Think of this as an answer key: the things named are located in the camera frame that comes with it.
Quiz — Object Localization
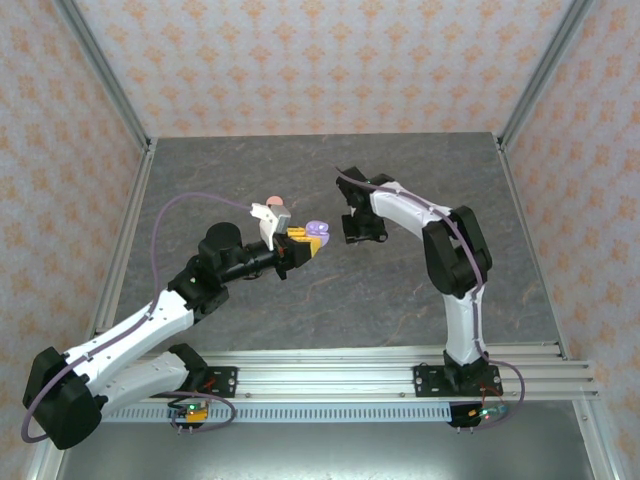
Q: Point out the grey metal sheet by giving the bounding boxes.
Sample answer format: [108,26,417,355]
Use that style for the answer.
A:
[54,422,596,480]

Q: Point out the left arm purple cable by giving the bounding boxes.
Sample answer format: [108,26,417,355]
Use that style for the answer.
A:
[22,192,256,445]

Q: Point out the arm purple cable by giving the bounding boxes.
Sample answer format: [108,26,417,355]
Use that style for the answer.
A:
[22,192,256,445]
[334,166,526,431]

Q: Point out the left aluminium side rail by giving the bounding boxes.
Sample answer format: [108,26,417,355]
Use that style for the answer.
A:
[24,137,159,480]

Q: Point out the aluminium side rail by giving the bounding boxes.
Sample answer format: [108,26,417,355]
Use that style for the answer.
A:
[24,137,159,480]
[497,137,624,480]

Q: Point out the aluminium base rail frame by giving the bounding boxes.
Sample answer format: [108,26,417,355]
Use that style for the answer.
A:
[99,342,599,404]

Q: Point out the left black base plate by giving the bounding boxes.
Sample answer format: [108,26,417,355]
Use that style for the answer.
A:
[199,366,239,399]

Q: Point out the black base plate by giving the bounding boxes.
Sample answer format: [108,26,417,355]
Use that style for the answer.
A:
[413,364,501,399]
[199,366,239,399]

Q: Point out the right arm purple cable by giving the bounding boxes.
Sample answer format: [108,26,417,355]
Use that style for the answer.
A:
[334,166,526,431]

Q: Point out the right aluminium side rail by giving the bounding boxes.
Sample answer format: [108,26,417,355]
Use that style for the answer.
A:
[497,137,624,480]

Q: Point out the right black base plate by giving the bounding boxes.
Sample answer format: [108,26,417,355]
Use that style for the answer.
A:
[413,364,501,399]

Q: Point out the white slotted cable duct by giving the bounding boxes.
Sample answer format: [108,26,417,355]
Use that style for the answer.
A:
[102,403,454,424]

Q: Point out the left aluminium corner post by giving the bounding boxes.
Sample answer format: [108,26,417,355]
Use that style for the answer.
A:
[52,0,152,154]

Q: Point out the aluminium corner post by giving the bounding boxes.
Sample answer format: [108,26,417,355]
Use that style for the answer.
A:
[52,0,152,154]
[497,0,596,151]

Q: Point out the right aluminium corner post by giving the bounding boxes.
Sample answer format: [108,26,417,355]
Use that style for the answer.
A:
[497,0,596,151]

